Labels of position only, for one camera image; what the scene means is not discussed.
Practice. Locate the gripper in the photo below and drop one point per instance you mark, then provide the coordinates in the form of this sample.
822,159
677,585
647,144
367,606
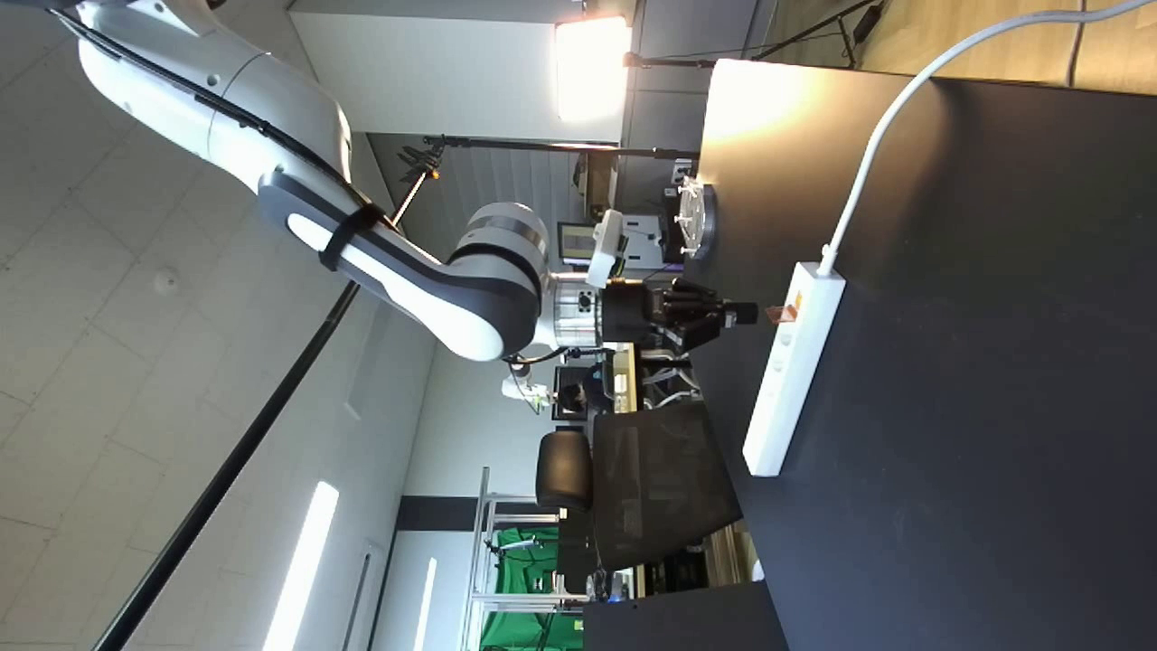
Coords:
625,312

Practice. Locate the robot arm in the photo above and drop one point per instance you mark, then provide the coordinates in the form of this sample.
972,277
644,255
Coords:
271,127

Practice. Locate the white power strip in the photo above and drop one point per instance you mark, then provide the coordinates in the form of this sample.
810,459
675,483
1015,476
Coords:
791,380

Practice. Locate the monitor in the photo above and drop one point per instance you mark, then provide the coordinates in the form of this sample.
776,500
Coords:
576,242

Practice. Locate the black office chair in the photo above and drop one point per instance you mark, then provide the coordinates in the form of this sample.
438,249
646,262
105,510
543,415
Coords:
655,484

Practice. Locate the black stand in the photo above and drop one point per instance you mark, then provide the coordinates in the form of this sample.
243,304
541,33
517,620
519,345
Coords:
768,41
542,146

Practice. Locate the bright window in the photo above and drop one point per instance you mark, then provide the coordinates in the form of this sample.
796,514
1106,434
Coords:
591,68

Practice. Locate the black table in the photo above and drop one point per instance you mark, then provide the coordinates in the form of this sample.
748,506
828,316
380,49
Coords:
682,619

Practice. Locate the long ceiling light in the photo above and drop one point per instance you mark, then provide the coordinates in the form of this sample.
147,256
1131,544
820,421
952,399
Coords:
424,601
303,570

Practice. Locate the long black boom pole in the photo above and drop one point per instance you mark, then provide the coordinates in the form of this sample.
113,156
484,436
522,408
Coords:
262,425

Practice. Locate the metal frame with green cloth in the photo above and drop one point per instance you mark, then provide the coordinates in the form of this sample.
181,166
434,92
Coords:
520,588

